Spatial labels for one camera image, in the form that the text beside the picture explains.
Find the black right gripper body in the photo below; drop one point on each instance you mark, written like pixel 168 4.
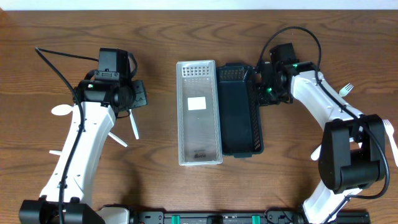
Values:
pixel 262 94

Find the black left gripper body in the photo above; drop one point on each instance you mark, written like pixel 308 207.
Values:
pixel 138 93

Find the pale green plastic fork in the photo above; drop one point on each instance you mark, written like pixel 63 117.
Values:
pixel 346 90

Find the white plastic spoon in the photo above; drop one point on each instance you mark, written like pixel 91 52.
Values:
pixel 316 153

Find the white fork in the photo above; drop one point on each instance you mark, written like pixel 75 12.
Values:
pixel 390 133

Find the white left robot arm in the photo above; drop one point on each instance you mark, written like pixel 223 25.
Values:
pixel 67 196

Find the white spoon under left arm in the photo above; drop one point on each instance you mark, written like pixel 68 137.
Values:
pixel 62 110

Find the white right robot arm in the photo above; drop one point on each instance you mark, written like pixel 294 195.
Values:
pixel 352 154

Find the black plastic basket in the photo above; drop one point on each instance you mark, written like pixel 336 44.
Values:
pixel 240 121

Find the clear plastic basket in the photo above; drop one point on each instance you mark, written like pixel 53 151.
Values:
pixel 199 135

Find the white utensil tip left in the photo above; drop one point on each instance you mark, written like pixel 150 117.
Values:
pixel 58 153

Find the white utensil handle upright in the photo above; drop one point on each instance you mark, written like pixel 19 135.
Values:
pixel 134 125

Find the white utensil handle slanted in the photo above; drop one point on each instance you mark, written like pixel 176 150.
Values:
pixel 117 139

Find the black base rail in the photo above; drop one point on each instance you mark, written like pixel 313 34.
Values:
pixel 268 217

